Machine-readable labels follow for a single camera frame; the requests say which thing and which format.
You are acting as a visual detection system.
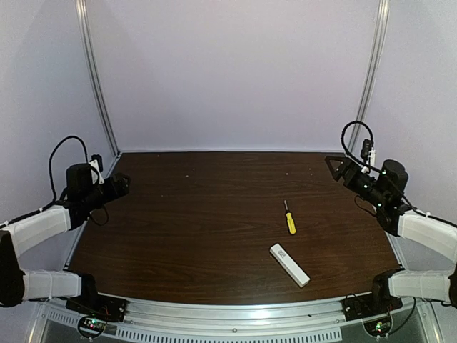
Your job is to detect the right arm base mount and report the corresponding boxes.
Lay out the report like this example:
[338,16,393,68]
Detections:
[341,293,403,339]

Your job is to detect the yellow handled screwdriver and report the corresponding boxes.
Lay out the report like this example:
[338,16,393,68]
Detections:
[283,200,296,235]

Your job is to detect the white remote control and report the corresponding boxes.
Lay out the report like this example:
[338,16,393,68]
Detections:
[270,244,311,288]

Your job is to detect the aluminium frame post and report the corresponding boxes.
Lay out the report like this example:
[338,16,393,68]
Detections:
[344,0,391,158]
[75,0,121,157]

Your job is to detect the left aluminium frame post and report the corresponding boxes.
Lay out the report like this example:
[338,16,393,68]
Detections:
[75,0,121,157]

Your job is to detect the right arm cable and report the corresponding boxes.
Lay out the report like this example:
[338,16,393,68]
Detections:
[339,120,376,169]

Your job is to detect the front aluminium rail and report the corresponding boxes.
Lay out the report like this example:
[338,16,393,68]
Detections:
[35,296,433,343]

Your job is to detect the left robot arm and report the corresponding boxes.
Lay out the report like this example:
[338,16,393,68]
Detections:
[1,161,131,311]

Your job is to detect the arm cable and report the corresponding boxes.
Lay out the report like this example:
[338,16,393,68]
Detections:
[339,120,376,169]
[48,135,89,204]

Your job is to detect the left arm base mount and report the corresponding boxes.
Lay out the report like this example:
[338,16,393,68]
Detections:
[66,295,128,342]

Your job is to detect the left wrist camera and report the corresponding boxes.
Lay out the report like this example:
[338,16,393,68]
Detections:
[89,154,104,184]

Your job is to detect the right aluminium frame post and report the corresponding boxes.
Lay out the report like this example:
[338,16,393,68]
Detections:
[344,0,391,158]

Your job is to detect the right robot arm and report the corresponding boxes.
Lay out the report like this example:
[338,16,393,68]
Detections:
[325,156,456,310]

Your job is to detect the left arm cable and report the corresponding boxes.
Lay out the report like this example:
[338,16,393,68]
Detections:
[48,135,89,204]

